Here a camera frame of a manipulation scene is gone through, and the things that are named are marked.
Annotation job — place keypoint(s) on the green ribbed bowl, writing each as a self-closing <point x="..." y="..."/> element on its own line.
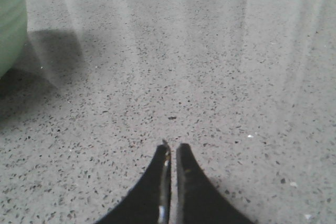
<point x="13" y="31"/>

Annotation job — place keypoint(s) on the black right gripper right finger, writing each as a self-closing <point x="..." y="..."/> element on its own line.
<point x="198" y="200"/>

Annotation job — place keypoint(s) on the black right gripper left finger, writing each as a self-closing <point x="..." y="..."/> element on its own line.
<point x="149" y="200"/>

